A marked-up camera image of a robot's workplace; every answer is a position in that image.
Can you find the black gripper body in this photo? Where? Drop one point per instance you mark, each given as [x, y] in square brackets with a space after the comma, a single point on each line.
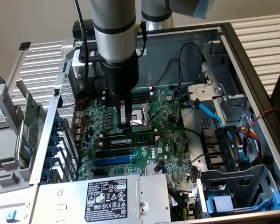
[120, 77]

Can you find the green RAM stick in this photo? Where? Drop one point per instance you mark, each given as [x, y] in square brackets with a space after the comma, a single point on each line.
[0, 164]
[140, 137]

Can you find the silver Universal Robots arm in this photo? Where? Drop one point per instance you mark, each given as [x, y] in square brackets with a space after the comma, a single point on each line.
[114, 23]

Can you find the RAM stick held upright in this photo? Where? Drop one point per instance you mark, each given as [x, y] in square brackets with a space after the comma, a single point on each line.
[142, 129]

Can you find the black RAM slot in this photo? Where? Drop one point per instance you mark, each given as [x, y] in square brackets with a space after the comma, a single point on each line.
[144, 91]
[144, 94]
[144, 88]
[143, 97]
[144, 131]
[130, 144]

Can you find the metal CPU socket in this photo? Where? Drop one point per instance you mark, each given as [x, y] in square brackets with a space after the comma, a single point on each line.
[137, 115]

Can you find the metal socket cover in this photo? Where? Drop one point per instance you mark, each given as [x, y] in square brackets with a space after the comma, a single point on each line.
[147, 103]

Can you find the white case sticker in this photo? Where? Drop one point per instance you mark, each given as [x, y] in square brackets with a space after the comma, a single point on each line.
[142, 52]

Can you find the thin metal locking lever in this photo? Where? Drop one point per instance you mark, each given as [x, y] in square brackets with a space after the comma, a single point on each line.
[155, 116]

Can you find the long black expansion slot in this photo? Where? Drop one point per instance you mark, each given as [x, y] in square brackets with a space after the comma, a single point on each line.
[112, 153]

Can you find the silver port block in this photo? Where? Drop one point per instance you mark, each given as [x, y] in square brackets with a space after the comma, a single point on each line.
[79, 126]

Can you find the blue expansion slot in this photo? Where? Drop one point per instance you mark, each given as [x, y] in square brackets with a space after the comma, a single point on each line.
[112, 161]

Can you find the silver open PC case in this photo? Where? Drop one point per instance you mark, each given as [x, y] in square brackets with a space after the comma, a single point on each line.
[168, 67]

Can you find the round coin battery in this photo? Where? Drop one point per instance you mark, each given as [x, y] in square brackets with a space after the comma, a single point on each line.
[169, 97]

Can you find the green Dell motherboard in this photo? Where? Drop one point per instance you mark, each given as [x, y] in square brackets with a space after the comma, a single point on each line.
[168, 144]

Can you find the short black expansion slot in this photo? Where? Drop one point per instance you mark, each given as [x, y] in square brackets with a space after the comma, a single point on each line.
[99, 172]

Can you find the blue card latch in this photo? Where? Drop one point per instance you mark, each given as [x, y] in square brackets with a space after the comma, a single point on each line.
[52, 150]
[58, 121]
[50, 161]
[54, 140]
[47, 174]
[54, 130]

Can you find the silver finned heatsink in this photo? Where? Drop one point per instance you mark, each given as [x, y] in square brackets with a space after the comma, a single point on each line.
[149, 170]

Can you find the black box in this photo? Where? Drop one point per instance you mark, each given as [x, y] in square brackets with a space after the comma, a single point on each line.
[80, 29]

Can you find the black power supply label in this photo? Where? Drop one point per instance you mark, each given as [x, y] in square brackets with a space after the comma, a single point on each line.
[105, 200]

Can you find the green graphics card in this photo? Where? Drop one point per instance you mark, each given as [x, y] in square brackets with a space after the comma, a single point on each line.
[29, 130]

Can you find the silver disk bay cage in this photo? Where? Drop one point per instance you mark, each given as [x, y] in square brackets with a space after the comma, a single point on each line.
[219, 70]

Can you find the black fan shroud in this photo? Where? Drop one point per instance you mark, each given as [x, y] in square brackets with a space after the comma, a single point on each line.
[214, 144]

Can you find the black table end cap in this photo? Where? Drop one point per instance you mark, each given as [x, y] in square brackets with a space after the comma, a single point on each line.
[25, 46]

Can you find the silver power supply unit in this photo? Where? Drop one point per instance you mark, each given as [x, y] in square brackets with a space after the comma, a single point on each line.
[60, 205]

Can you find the grey parts rack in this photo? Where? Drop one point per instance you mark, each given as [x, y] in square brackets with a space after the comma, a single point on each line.
[4, 140]

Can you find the blue disk tray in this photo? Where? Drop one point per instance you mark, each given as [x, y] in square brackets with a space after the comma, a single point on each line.
[221, 203]

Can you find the grey disk bay cage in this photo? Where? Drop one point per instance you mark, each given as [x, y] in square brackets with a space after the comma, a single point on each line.
[247, 177]

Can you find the blue case button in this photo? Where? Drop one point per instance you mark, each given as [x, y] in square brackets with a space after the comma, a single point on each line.
[11, 216]

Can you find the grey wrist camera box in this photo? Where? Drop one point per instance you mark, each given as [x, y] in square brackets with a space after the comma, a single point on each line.
[80, 67]

